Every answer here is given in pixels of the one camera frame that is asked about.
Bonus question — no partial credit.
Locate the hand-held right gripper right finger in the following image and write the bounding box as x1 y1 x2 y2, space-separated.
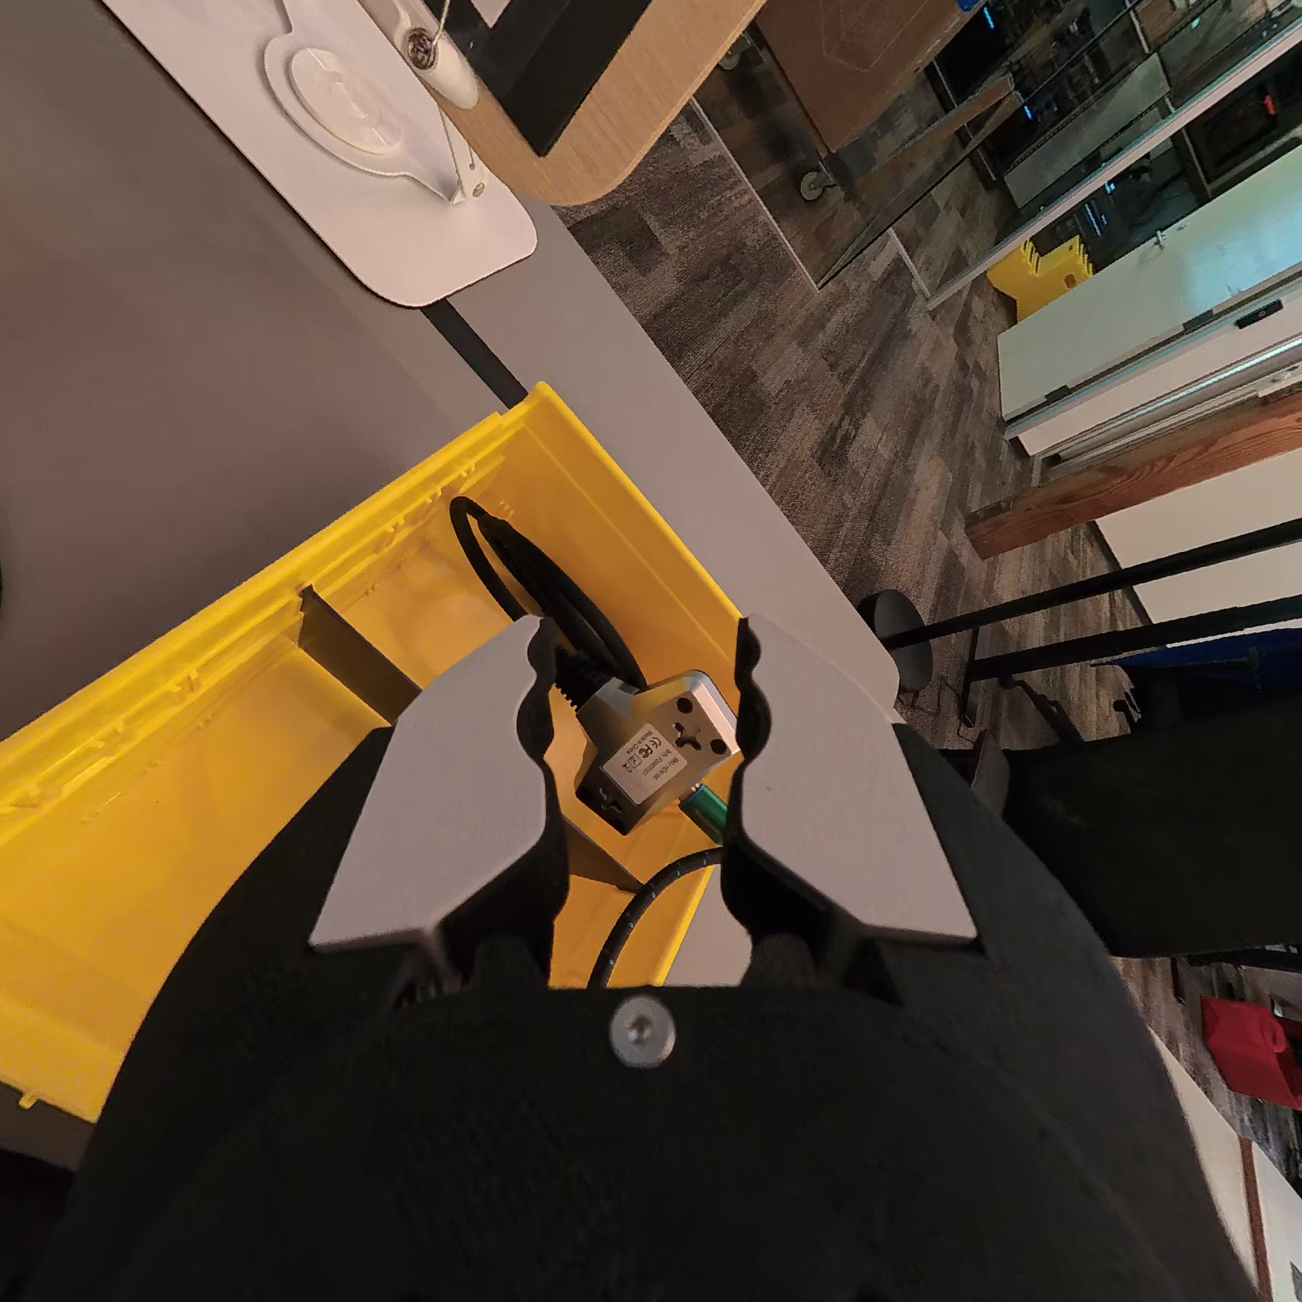
718 610 984 986

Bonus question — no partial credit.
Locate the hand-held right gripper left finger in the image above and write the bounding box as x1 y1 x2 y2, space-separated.
309 612 569 986

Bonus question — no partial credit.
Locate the green plug braided hdmi cable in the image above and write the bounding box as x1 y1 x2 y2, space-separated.
588 786 732 990

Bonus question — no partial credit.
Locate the black silver hdmi switch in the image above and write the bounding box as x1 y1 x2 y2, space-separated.
448 496 739 837

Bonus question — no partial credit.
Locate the yellow plastic bin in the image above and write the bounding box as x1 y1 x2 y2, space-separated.
0 381 750 1125

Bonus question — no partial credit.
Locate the black floor lamp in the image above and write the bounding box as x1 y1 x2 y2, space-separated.
857 524 1302 713

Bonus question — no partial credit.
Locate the red plastic container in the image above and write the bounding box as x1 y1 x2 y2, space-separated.
1200 995 1302 1113

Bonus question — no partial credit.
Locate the yellow notched plastic crate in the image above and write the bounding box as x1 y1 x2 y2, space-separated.
984 234 1097 304

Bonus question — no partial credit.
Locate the white stand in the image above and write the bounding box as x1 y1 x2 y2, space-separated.
102 0 538 307

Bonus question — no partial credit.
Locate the rolling glass board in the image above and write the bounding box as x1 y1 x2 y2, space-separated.
712 40 1029 291

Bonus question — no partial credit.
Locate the wooden instruction board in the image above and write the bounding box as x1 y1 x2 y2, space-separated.
422 0 770 206

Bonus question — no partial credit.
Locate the wooden post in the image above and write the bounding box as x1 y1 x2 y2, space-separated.
964 395 1302 559

